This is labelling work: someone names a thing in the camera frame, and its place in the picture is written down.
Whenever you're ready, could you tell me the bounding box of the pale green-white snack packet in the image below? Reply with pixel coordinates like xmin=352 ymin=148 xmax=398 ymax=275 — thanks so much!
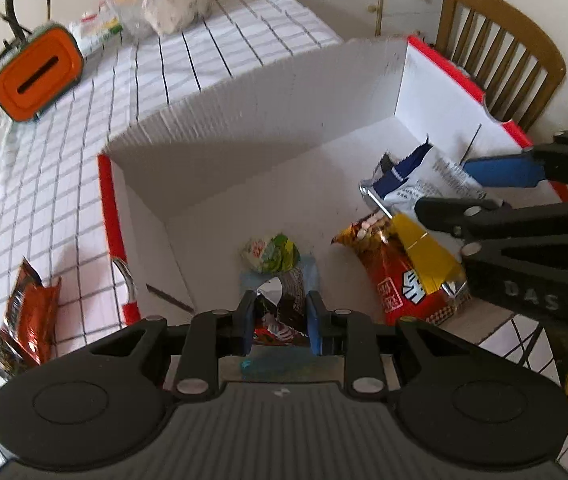
xmin=241 ymin=233 xmax=301 ymax=275

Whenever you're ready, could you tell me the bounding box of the cream cabinet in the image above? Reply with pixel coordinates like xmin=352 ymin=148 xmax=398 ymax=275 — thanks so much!
xmin=264 ymin=0 xmax=460 ymax=41

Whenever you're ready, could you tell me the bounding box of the wooden slatted chair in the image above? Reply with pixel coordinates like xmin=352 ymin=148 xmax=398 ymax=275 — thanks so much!
xmin=434 ymin=0 xmax=567 ymax=133

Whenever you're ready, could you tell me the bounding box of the silver and black snack packet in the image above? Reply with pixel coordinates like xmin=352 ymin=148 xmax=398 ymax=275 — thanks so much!
xmin=254 ymin=267 xmax=315 ymax=346

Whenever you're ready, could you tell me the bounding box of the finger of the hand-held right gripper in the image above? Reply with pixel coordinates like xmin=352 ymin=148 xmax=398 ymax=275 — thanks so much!
xmin=414 ymin=196 xmax=568 ymax=274
xmin=463 ymin=129 xmax=568 ymax=196

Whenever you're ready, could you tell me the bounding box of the orange tissue box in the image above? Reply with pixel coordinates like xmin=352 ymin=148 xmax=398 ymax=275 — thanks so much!
xmin=0 ymin=24 xmax=85 ymax=122

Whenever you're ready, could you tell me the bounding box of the red snack packet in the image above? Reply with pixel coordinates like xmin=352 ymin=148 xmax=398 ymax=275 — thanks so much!
xmin=331 ymin=212 xmax=472 ymax=328

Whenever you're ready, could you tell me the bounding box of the white and blue snack packet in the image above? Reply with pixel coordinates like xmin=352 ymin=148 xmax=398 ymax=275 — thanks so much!
xmin=359 ymin=135 xmax=487 ymax=218

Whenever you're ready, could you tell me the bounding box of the green and white packet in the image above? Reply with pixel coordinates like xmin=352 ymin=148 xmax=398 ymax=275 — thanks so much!
xmin=69 ymin=7 xmax=124 ymax=53

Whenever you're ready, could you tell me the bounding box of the orange-red foil snack packet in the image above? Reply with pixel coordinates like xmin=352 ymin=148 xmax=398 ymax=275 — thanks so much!
xmin=0 ymin=257 xmax=62 ymax=381

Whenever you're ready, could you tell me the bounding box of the white checkered tablecloth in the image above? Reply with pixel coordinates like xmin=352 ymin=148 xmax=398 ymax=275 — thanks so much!
xmin=0 ymin=0 xmax=562 ymax=378

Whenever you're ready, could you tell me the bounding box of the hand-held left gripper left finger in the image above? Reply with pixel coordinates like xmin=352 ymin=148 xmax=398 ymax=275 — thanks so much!
xmin=86 ymin=290 xmax=257 ymax=396

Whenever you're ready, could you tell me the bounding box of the red and white cardboard box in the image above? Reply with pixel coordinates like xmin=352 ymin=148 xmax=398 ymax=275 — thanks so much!
xmin=98 ymin=35 xmax=568 ymax=341

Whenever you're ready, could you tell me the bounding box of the yellow snack packet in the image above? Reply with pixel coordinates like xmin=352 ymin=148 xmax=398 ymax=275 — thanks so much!
xmin=391 ymin=212 xmax=467 ymax=296

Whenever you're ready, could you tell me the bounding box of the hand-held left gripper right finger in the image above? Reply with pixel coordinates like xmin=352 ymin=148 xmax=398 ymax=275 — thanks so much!
xmin=305 ymin=291 xmax=470 ymax=396

